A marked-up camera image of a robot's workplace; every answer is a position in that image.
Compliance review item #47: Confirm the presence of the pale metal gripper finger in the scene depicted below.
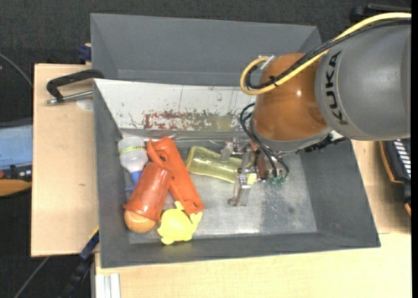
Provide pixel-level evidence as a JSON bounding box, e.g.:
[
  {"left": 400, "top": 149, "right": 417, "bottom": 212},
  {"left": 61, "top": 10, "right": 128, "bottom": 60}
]
[
  {"left": 221, "top": 138, "right": 243, "bottom": 162},
  {"left": 227, "top": 174, "right": 253, "bottom": 208}
]

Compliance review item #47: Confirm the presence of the yellow clear plastic bottle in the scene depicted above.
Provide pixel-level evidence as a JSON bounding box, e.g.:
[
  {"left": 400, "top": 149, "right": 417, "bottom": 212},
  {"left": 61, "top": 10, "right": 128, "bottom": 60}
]
[{"left": 185, "top": 145, "right": 259, "bottom": 184}]

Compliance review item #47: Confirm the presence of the orange flat rubber sleeve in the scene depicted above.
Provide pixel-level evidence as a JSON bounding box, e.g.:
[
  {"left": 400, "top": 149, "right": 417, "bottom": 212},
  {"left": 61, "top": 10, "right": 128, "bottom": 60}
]
[{"left": 146, "top": 136, "right": 206, "bottom": 215}]

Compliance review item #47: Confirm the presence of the yellow toy fish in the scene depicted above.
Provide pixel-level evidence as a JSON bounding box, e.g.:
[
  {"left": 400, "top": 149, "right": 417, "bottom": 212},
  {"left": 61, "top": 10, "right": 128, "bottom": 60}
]
[{"left": 157, "top": 200, "right": 204, "bottom": 246}]

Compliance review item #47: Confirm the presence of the orange plastic cup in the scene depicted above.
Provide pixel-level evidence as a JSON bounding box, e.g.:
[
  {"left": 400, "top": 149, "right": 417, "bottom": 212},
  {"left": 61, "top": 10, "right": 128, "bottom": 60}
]
[{"left": 123, "top": 162, "right": 174, "bottom": 223}]

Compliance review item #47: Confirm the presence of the white bottle with blue cap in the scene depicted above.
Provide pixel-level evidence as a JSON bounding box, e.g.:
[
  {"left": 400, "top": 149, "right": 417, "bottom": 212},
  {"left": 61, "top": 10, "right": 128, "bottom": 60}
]
[{"left": 118, "top": 136, "right": 149, "bottom": 193}]

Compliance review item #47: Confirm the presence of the orange ball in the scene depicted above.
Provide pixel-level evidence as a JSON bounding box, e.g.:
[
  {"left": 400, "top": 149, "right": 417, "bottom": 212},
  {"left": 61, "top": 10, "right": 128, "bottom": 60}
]
[{"left": 123, "top": 209, "right": 156, "bottom": 234}]

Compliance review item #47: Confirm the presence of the grey metal bin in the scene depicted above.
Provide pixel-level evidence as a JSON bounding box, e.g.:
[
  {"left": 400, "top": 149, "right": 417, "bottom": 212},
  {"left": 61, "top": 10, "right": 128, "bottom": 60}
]
[{"left": 89, "top": 12, "right": 381, "bottom": 269}]

